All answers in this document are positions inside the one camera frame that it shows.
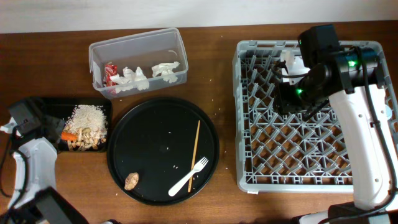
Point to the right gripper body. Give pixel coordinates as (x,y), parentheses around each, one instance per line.
(291,100)

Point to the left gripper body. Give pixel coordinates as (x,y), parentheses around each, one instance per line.
(59,123)

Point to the orange carrot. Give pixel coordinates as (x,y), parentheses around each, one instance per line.
(68,136)

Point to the grey plate with food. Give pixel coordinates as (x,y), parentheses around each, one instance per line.
(294,63)

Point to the red candy wrapper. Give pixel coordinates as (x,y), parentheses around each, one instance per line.
(110,70)

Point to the wooden chopstick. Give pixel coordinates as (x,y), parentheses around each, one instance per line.
(194,156)

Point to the brown mushroom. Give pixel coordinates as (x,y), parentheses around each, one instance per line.
(131,181)

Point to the white napkin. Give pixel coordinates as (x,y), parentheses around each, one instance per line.
(130,80)

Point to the white plastic fork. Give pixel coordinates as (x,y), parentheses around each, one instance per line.
(196,168)

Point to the white tissue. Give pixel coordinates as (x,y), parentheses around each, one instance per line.
(165,70)

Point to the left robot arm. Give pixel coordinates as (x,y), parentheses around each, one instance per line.
(35,198)

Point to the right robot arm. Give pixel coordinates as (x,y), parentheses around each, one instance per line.
(353,82)

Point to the grey dishwasher rack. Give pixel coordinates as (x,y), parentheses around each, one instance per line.
(282,153)

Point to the black rectangular tray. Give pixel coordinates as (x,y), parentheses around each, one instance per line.
(63,107)

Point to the rice and peanut pile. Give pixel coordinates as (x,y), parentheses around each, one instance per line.
(89,123)

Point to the round black tray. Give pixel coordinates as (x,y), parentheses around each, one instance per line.
(156,140)

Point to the clear plastic bin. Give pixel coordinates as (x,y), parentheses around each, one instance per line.
(143,50)

